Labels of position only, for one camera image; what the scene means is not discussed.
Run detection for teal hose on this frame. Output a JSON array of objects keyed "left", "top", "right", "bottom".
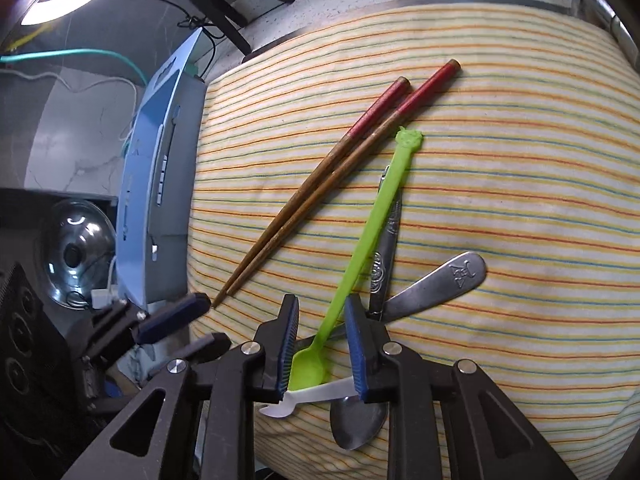
[{"left": 0, "top": 47, "right": 148, "bottom": 91}]

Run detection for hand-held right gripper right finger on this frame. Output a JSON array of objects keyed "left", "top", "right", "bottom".
[{"left": 344, "top": 293, "right": 576, "bottom": 480}]

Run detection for green plastic spoon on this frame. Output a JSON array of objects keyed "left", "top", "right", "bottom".
[{"left": 287, "top": 126, "right": 423, "bottom": 392}]

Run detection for red-topped wooden chopstick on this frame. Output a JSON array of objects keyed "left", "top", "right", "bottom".
[
  {"left": 212, "top": 76, "right": 412, "bottom": 308},
  {"left": 222, "top": 58, "right": 462, "bottom": 301}
]

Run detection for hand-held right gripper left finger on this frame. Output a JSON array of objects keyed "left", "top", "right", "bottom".
[{"left": 62, "top": 293, "right": 301, "bottom": 480}]

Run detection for chrome faucet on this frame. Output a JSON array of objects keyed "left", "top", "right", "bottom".
[{"left": 575, "top": 0, "right": 640, "bottom": 56}]

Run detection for narrow-handled steel spoon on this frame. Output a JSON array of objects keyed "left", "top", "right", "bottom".
[{"left": 330, "top": 164, "right": 403, "bottom": 451}]

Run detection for striped yellow cloth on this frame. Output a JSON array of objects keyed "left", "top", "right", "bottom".
[{"left": 187, "top": 2, "right": 640, "bottom": 480}]

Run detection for steel pot lid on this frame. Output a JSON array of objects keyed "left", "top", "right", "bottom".
[{"left": 37, "top": 199, "right": 118, "bottom": 311}]

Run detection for white plastic spoon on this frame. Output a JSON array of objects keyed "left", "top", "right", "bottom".
[{"left": 258, "top": 377, "right": 356, "bottom": 418}]

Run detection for white cable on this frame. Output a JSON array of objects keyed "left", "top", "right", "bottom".
[{"left": 0, "top": 70, "right": 141, "bottom": 131}]

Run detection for white charger plug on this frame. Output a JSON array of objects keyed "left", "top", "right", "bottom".
[{"left": 90, "top": 287, "right": 119, "bottom": 311}]

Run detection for wide-handled steel utensil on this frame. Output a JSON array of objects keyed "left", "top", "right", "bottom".
[{"left": 295, "top": 251, "right": 488, "bottom": 351}]

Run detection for blue plastic utensil basket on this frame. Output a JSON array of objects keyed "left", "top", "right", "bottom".
[{"left": 114, "top": 27, "right": 208, "bottom": 311}]

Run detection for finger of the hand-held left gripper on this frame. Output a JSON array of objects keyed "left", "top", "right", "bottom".
[
  {"left": 92, "top": 292, "right": 212, "bottom": 361},
  {"left": 165, "top": 333, "right": 232, "bottom": 367}
]

